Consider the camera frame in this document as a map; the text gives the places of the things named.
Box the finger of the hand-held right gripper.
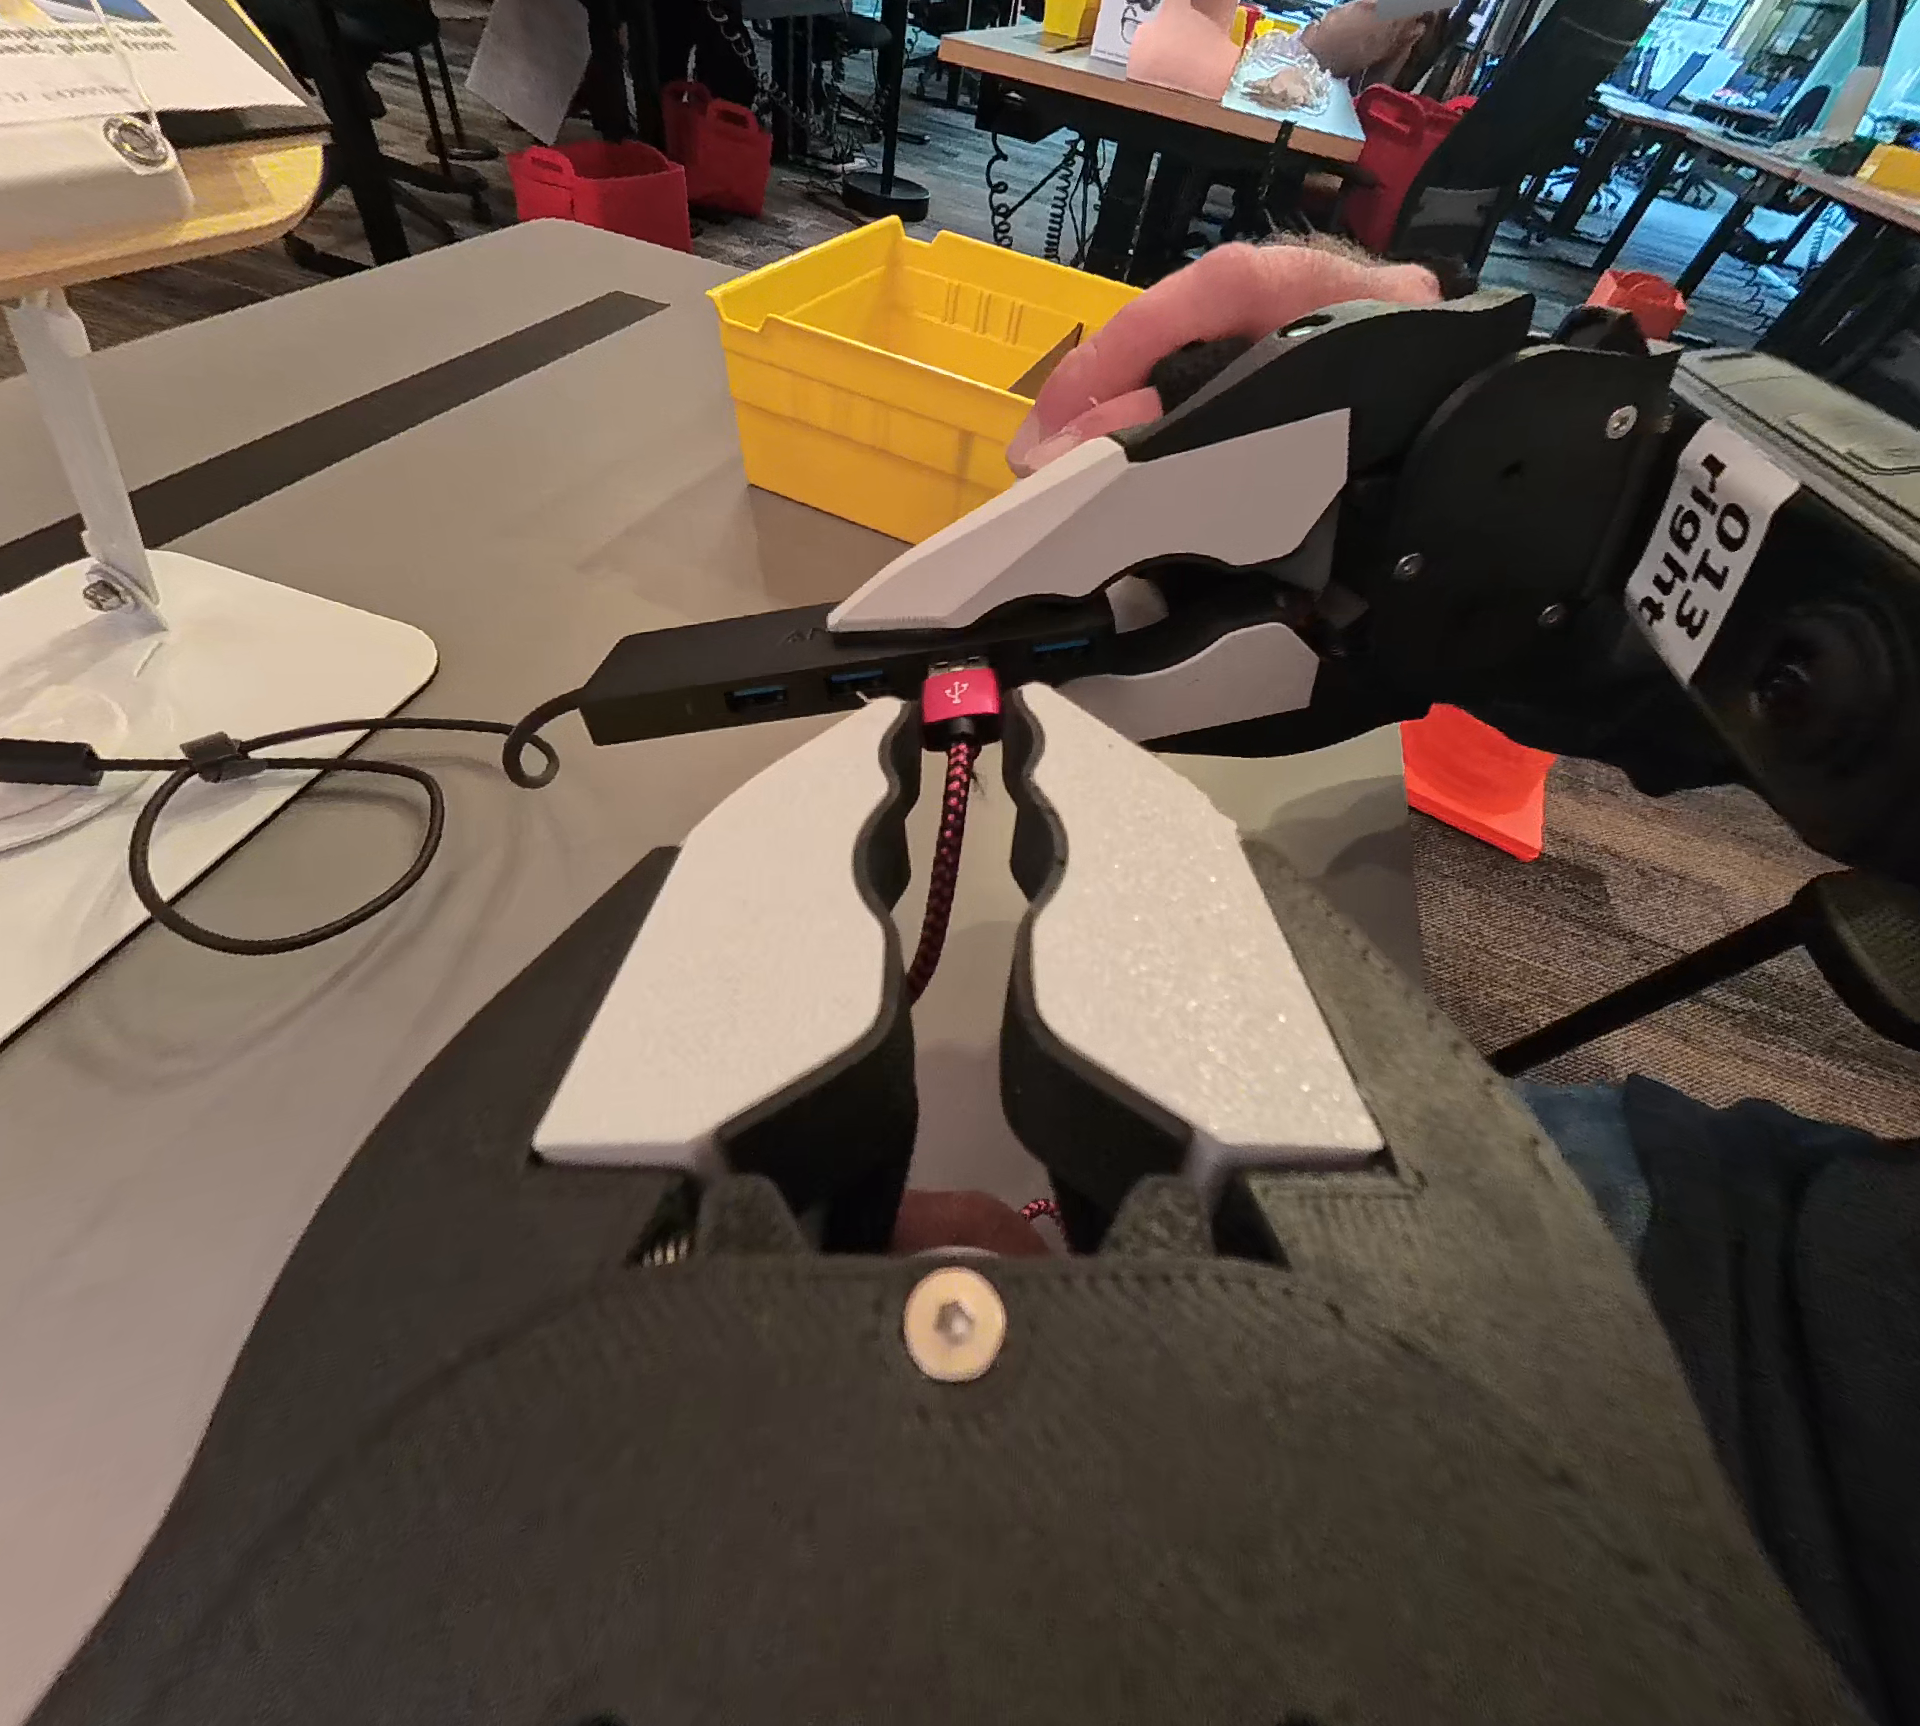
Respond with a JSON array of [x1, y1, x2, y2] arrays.
[[1113, 614, 1337, 731], [826, 413, 1359, 638]]

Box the black office chair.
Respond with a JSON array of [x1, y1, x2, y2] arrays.
[[1350, 0, 1629, 284]]

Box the person's right hand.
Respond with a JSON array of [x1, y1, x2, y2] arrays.
[[1001, 234, 1485, 480]]

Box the mannequin head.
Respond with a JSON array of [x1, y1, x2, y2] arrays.
[[1127, 0, 1249, 98]]

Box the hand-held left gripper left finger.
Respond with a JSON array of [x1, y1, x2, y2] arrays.
[[533, 694, 921, 1257]]

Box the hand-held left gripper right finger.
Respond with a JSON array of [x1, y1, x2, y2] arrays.
[[1001, 686, 1388, 1257]]

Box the person's jeans legs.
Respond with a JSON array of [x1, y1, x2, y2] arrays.
[[1514, 1082, 1654, 1247]]

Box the printed instruction sheet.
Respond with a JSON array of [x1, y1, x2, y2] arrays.
[[0, 0, 309, 259]]

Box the black usb hub with cable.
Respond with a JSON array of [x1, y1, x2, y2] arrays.
[[0, 601, 1165, 961]]

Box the yellow plastic bin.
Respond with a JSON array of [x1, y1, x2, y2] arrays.
[[705, 216, 1151, 547]]

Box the white document stand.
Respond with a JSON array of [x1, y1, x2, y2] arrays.
[[0, 0, 438, 1043]]

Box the orange tote bin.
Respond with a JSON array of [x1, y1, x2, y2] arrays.
[[1587, 270, 1691, 343]]

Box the orange traffic cone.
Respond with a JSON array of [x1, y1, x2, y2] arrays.
[[1402, 700, 1554, 862]]

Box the white hanging paper sheet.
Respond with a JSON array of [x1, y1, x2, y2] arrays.
[[467, 0, 594, 142]]

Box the wooden desk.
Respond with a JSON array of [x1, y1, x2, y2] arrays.
[[938, 21, 1366, 287]]

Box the pink braided usb cable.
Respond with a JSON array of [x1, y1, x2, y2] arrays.
[[894, 654, 1071, 1239]]

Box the red tote bin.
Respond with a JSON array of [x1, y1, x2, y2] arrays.
[[661, 79, 777, 223], [1350, 82, 1476, 254], [509, 137, 693, 254]]

